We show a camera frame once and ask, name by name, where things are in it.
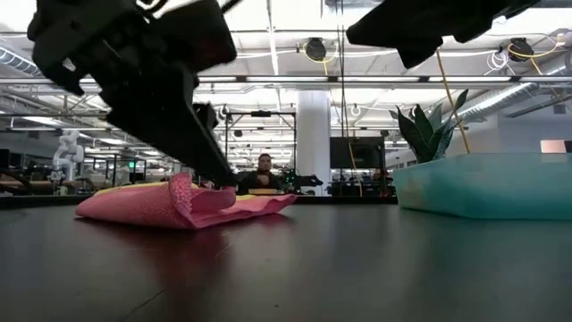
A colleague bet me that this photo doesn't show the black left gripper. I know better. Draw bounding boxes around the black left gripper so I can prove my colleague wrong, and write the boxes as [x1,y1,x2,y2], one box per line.
[26,0,237,188]

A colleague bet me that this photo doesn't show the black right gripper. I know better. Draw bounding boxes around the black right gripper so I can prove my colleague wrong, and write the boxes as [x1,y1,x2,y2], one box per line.
[346,0,542,69]

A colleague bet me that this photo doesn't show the pink microfiber towel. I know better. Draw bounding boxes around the pink microfiber towel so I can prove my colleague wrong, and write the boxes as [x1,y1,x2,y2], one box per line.
[74,172,299,231]

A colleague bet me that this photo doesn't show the yellow microfiber towel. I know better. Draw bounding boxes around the yellow microfiber towel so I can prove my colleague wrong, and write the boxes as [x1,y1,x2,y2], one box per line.
[92,180,257,201]

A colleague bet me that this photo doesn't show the person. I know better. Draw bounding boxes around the person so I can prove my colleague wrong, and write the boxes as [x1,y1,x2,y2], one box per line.
[235,153,287,197]

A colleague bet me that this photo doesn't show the potted snake plant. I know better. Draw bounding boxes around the potted snake plant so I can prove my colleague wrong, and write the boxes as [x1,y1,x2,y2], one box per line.
[389,88,470,165]

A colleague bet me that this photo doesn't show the white building column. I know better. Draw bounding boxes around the white building column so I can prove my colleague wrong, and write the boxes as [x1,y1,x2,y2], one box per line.
[296,90,332,197]

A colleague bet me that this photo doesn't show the black monitor screen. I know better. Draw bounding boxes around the black monitor screen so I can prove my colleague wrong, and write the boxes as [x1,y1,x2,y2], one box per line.
[329,136,386,170]

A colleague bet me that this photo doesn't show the teal plastic bin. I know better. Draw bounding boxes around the teal plastic bin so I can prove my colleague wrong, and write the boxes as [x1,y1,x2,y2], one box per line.
[391,152,572,221]

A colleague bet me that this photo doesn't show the orange hanging power cable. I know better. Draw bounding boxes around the orange hanging power cable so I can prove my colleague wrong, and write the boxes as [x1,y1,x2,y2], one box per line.
[435,48,471,156]

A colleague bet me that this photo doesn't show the black ceiling cable reel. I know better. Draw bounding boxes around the black ceiling cable reel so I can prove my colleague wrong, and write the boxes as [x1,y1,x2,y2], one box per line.
[305,37,327,63]
[509,38,535,63]

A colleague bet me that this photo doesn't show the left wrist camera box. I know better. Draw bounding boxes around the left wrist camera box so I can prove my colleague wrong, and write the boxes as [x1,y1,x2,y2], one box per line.
[152,0,238,75]

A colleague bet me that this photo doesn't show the black background frame rig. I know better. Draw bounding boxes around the black background frame rig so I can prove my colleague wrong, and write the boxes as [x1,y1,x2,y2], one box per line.
[223,110,299,180]

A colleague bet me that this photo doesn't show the silver ventilation duct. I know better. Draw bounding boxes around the silver ventilation duct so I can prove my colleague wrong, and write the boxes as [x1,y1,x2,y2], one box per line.
[455,82,572,122]

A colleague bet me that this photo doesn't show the pink wall panel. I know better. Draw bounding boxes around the pink wall panel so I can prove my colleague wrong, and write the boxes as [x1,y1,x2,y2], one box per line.
[539,139,572,155]

